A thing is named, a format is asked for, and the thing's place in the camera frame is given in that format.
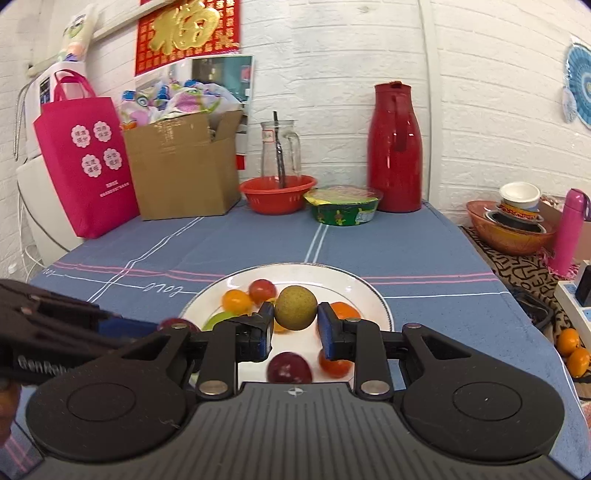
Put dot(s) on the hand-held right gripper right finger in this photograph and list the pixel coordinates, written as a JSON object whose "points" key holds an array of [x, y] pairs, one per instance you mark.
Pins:
{"points": [[325, 333]]}

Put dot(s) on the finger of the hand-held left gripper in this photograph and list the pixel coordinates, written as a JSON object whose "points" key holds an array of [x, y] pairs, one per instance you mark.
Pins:
{"points": [[129, 327]]}

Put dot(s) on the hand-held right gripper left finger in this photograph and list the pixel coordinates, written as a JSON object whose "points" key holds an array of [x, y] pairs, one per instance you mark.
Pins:
{"points": [[267, 330]]}

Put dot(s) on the small orange mandarin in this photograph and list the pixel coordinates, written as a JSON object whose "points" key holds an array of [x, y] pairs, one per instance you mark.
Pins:
{"points": [[279, 328], [236, 300]]}

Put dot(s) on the large orange mandarin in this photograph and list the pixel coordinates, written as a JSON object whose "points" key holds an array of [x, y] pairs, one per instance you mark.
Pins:
{"points": [[345, 310]]}

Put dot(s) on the green apple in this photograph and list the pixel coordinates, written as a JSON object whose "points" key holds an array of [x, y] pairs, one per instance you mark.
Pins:
{"points": [[220, 318], [295, 308]]}

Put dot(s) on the large dark purple plum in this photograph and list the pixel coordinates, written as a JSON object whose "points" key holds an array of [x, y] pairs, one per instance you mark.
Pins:
{"points": [[289, 368]]}

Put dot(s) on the white plate with dark rim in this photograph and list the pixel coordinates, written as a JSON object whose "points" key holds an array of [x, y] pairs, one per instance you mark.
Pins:
{"points": [[300, 277]]}

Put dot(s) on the person's left hand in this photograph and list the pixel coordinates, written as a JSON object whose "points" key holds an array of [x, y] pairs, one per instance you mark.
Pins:
{"points": [[8, 408]]}

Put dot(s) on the blue checked tablecloth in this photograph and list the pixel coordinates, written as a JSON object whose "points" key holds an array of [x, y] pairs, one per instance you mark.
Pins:
{"points": [[406, 258]]}

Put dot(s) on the green instant noodle bowl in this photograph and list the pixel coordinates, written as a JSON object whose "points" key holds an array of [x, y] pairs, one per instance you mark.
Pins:
{"points": [[344, 210]]}

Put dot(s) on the red plastic bowl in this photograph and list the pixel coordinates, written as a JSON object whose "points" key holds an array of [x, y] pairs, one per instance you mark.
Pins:
{"points": [[277, 196]]}

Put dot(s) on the white appliance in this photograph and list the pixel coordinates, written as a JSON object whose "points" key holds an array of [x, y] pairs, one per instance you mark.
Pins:
{"points": [[32, 194]]}

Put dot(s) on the brown cardboard box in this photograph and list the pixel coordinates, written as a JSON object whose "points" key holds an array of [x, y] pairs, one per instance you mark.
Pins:
{"points": [[180, 175]]}

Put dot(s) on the metal spoon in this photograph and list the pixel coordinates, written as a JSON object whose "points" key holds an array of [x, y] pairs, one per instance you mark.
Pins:
{"points": [[279, 157]]}

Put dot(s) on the glass pitcher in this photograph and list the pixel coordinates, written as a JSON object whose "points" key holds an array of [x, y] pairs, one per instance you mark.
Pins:
{"points": [[270, 152]]}

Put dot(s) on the pink tote bag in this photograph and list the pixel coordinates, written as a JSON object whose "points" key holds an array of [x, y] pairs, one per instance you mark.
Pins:
{"points": [[83, 152]]}

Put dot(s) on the red thermos jug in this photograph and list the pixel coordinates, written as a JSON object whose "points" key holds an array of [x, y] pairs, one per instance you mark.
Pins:
{"points": [[395, 152]]}

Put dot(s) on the brown black patterned cloth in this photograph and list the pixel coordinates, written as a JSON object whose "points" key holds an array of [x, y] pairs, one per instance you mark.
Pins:
{"points": [[512, 277]]}

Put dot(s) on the brown plastic bowl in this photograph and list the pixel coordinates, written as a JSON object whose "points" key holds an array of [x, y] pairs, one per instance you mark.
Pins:
{"points": [[512, 242]]}

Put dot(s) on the stacked patterned bowls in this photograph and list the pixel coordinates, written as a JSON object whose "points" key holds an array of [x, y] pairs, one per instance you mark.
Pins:
{"points": [[515, 219]]}

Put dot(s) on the colourful plastic bags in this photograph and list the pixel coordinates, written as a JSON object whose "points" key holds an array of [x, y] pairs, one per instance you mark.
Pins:
{"points": [[184, 99]]}

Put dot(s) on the white power strip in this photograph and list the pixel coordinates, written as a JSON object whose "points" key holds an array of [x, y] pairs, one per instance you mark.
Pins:
{"points": [[570, 297]]}

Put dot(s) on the pink thermos bottle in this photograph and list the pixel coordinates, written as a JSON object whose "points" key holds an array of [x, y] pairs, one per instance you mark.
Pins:
{"points": [[568, 230]]}

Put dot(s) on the black power adapter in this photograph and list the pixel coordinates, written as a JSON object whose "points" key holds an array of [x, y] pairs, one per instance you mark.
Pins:
{"points": [[585, 286]]}

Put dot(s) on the white green printed packet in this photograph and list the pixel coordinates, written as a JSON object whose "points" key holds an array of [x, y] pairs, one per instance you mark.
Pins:
{"points": [[78, 32]]}

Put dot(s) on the small blue paper fan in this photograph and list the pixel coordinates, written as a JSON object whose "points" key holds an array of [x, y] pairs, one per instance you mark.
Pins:
{"points": [[569, 104]]}

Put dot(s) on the large blue paper fan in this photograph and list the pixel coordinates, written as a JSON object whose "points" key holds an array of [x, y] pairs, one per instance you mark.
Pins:
{"points": [[582, 78]]}

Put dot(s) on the red wall poster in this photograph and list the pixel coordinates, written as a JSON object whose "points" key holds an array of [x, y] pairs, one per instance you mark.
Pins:
{"points": [[184, 32]]}

